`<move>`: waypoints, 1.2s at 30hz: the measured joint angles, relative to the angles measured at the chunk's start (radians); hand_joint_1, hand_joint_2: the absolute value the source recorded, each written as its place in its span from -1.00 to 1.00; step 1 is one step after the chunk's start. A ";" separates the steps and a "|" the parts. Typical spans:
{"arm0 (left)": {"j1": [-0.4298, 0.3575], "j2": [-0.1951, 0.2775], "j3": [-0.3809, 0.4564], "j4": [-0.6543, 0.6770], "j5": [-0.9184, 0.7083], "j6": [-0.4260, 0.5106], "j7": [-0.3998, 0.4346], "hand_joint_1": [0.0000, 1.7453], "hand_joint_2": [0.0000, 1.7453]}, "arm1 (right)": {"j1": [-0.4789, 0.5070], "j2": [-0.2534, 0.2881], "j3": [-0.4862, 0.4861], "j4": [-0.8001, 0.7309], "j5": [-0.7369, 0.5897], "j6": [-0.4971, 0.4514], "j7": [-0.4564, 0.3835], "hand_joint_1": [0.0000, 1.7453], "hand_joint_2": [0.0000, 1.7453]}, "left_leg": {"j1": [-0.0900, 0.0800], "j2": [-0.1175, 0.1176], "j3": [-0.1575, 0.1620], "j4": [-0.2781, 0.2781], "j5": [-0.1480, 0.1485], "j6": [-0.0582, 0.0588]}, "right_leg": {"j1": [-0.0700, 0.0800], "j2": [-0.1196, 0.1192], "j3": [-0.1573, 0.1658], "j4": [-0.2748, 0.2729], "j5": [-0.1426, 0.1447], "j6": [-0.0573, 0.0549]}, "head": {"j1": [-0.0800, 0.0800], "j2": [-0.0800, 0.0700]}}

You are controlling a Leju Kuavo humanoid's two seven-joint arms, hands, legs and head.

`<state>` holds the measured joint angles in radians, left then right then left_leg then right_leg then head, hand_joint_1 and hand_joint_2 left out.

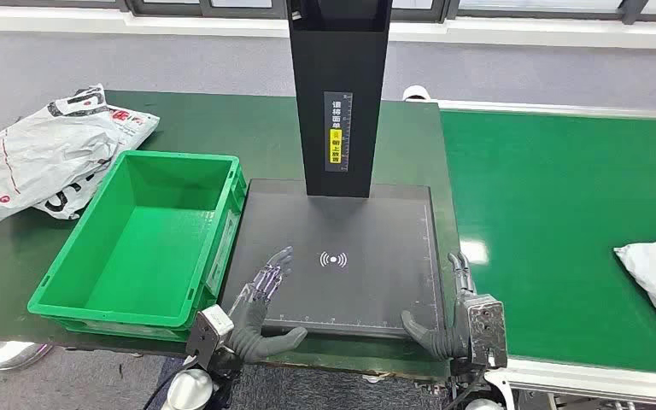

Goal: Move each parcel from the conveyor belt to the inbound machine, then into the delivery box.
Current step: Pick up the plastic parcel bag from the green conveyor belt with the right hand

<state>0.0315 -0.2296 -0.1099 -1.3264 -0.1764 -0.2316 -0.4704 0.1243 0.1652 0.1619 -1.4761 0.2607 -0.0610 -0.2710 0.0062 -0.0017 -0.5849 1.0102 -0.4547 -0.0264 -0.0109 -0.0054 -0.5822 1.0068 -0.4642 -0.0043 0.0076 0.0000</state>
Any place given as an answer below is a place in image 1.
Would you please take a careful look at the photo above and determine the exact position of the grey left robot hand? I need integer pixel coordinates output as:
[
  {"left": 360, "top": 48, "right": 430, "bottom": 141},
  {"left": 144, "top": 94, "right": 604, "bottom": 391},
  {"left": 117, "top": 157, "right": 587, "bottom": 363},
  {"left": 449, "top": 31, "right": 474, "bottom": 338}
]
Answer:
[{"left": 226, "top": 246, "right": 309, "bottom": 365}]

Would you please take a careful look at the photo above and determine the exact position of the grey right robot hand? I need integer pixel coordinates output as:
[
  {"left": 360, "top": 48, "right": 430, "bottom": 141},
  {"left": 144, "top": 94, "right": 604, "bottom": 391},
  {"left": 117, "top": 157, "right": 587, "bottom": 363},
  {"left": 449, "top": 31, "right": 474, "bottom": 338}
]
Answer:
[{"left": 400, "top": 251, "right": 475, "bottom": 363}]

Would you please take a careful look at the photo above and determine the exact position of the black inbound scanner machine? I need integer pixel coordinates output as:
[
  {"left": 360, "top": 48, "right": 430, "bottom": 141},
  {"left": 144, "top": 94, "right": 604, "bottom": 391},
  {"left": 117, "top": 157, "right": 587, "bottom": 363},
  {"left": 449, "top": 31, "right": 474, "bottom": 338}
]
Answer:
[{"left": 219, "top": 0, "right": 447, "bottom": 341}]

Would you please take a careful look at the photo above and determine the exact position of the green conveyor belt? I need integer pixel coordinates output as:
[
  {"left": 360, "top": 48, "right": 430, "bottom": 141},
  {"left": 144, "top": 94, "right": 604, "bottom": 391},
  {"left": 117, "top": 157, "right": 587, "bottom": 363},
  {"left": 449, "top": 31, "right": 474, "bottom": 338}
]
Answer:
[{"left": 440, "top": 110, "right": 656, "bottom": 375}]

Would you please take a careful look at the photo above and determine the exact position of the green plastic crate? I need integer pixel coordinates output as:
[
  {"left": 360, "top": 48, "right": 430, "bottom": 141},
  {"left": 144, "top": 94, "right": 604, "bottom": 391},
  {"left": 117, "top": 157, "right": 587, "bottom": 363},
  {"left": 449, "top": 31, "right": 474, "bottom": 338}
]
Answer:
[{"left": 26, "top": 149, "right": 249, "bottom": 343}]

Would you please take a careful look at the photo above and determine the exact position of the dark green table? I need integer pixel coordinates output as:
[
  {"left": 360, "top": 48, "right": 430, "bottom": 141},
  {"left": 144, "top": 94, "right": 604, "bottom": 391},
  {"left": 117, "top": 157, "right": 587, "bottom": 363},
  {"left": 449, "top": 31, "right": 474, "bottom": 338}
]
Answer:
[{"left": 0, "top": 90, "right": 465, "bottom": 380}]

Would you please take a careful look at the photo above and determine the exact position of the yellow black scanner label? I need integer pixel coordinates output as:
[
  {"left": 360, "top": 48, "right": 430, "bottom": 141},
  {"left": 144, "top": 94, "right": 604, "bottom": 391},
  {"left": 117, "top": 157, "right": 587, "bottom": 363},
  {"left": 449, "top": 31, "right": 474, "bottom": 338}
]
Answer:
[{"left": 324, "top": 91, "right": 354, "bottom": 173}]

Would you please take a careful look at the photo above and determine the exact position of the white bag red label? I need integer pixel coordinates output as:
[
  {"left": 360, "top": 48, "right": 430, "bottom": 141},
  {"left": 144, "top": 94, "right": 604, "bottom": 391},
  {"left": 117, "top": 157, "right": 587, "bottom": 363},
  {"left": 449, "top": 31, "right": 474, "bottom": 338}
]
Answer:
[{"left": 33, "top": 104, "right": 161, "bottom": 220}]

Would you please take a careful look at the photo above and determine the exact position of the chrome round base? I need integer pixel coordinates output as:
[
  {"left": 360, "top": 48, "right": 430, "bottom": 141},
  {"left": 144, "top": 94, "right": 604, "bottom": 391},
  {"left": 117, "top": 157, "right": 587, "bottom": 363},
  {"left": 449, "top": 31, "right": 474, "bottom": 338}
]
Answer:
[{"left": 0, "top": 338, "right": 53, "bottom": 372}]

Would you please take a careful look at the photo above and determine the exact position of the white round roller cap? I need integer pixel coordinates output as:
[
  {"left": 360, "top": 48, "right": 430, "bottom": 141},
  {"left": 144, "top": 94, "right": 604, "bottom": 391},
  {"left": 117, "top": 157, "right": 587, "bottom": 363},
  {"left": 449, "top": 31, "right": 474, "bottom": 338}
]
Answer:
[{"left": 402, "top": 85, "right": 432, "bottom": 103}]

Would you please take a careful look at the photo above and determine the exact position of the crumpled white bag black print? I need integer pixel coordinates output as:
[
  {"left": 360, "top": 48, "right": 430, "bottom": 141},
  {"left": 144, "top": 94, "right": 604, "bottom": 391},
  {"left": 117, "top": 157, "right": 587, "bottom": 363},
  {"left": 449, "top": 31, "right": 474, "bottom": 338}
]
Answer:
[{"left": 0, "top": 85, "right": 122, "bottom": 232}]

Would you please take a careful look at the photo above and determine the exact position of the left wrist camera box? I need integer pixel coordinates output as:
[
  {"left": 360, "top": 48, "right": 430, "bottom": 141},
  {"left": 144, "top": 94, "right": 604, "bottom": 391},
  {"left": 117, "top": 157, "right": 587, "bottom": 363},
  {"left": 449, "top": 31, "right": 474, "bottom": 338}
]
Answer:
[{"left": 184, "top": 304, "right": 236, "bottom": 372}]

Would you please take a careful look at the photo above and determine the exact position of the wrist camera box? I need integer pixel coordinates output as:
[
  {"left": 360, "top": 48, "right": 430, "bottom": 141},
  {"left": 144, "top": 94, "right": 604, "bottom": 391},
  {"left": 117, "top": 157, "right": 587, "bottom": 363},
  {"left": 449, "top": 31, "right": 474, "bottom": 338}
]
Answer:
[
  {"left": 184, "top": 304, "right": 236, "bottom": 372},
  {"left": 463, "top": 294, "right": 508, "bottom": 369}
]

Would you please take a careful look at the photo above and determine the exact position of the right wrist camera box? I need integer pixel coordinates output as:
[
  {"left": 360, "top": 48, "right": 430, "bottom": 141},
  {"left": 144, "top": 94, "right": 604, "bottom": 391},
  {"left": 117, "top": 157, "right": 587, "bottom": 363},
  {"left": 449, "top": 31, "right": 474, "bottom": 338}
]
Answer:
[{"left": 463, "top": 294, "right": 508, "bottom": 369}]

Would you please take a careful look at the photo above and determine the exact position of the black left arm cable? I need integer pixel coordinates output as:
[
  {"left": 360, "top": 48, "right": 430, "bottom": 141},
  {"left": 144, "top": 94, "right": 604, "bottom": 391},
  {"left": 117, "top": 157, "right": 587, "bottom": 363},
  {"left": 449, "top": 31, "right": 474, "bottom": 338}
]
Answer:
[{"left": 143, "top": 359, "right": 196, "bottom": 410}]

